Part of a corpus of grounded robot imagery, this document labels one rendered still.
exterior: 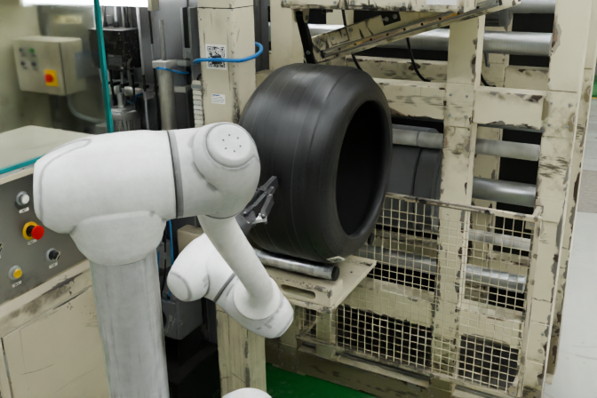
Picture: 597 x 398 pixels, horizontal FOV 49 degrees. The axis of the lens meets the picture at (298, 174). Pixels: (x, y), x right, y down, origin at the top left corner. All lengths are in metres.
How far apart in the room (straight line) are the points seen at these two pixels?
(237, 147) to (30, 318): 1.22
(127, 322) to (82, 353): 1.15
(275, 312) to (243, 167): 0.61
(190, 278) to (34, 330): 0.70
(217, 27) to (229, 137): 1.14
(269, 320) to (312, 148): 0.50
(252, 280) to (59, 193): 0.51
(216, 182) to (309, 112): 0.87
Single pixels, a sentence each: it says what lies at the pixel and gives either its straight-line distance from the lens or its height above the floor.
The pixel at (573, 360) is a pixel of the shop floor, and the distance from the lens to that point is 3.42.
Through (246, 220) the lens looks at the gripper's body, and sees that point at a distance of 1.61.
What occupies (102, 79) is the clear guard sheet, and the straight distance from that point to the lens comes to 2.09.
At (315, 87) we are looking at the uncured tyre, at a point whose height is 1.45.
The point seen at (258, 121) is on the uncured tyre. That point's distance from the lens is 1.82.
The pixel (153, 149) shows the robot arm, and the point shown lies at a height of 1.55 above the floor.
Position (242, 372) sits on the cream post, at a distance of 2.45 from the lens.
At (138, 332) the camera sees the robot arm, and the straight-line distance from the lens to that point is 1.08.
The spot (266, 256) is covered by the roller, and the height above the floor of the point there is 0.91.
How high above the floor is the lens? 1.80
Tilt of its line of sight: 18 degrees down
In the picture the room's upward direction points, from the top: 1 degrees counter-clockwise
